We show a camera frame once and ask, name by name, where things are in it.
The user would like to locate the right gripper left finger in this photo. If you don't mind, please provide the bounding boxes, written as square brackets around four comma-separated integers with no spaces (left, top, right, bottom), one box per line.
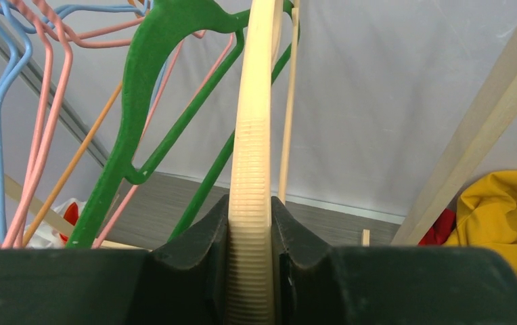
[0,196,229,324]

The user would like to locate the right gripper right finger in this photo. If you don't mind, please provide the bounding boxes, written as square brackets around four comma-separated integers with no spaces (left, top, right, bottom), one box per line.
[271,198,517,324]

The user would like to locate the cream wooden hanger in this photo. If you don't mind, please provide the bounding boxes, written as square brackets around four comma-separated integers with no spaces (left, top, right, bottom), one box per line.
[225,1,300,324]

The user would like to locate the pink hanger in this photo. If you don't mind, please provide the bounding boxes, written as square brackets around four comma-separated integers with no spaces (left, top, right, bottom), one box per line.
[0,0,236,251]

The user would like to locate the orange hanger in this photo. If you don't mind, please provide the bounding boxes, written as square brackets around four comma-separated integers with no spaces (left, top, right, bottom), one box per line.
[0,0,152,248]

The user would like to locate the green hanger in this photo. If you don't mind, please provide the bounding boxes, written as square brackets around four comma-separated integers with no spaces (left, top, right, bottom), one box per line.
[64,0,300,251]

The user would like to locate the blue hanger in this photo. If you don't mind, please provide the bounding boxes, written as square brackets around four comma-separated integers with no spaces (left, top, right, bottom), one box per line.
[0,0,170,244]

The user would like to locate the white and orange clothes pile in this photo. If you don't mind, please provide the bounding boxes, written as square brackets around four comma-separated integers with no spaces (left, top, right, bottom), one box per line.
[26,198,87,249]

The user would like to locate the yellow garment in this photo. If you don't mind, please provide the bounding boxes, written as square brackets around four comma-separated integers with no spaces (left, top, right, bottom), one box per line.
[445,171,517,276]

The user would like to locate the wooden clothes rack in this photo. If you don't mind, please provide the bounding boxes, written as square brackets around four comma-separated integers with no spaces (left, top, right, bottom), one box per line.
[0,1,517,244]

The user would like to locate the aluminium frame post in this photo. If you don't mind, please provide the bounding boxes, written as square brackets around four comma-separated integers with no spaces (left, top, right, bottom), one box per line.
[0,13,112,169]

